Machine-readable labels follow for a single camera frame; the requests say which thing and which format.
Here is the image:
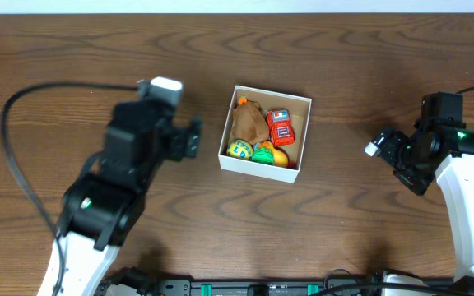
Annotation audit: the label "yellow ball blue letters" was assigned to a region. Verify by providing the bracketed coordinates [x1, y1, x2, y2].
[226, 140, 253, 160]

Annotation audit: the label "brown plush capybara toy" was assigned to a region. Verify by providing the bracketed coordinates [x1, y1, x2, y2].
[231, 95, 270, 145]

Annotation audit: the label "green plastic turbine toy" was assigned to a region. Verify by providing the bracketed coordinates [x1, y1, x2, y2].
[250, 148, 274, 165]

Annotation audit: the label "red toy car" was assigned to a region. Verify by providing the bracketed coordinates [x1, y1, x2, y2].
[266, 109, 295, 146]

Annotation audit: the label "orange rubber duck blue cap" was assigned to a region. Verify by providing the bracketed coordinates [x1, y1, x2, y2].
[254, 141, 295, 169]

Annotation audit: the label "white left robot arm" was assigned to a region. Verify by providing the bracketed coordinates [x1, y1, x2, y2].
[39, 76, 202, 295]

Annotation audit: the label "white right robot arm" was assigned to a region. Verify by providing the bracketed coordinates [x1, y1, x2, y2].
[365, 126, 474, 295]

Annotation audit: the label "white open cardboard box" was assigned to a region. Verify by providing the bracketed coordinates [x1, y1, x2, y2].
[218, 86, 312, 183]

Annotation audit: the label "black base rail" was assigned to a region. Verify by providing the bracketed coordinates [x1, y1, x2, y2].
[96, 266, 474, 296]

